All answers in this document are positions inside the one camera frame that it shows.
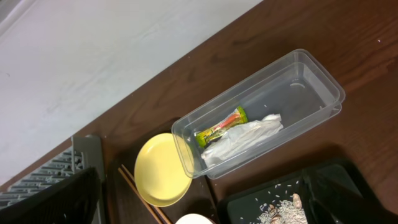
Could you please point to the yellow plastic plate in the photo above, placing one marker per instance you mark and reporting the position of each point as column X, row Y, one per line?
column 159, row 174

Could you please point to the green yellow snack wrapper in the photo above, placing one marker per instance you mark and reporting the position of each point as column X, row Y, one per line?
column 237, row 117

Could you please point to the white napkin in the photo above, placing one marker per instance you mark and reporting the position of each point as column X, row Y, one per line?
column 240, row 138

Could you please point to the white bowl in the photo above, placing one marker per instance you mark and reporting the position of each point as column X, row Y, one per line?
column 193, row 218

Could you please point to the clear plastic waste bin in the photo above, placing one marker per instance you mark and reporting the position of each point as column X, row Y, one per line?
column 296, row 87

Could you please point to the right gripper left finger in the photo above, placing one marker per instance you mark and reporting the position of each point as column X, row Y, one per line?
column 72, row 200

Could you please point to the grey plastic dishwasher rack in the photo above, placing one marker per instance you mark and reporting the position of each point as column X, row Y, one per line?
column 85, row 152

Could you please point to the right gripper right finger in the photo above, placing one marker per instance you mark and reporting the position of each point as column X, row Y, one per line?
column 325, row 200

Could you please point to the wooden chopstick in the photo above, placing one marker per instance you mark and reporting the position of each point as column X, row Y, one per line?
column 130, row 183
column 160, row 213

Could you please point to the rice and food scraps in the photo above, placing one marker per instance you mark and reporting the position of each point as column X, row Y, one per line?
column 285, row 207

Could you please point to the black waste tray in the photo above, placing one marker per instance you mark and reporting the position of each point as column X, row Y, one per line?
column 243, row 207

